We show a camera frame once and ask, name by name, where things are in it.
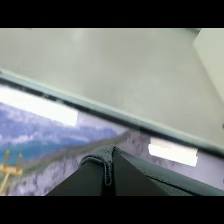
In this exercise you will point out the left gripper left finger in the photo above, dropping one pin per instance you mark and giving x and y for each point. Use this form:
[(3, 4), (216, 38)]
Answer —
[(85, 181)]

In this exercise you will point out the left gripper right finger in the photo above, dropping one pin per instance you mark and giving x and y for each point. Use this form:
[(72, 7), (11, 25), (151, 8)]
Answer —
[(133, 183)]

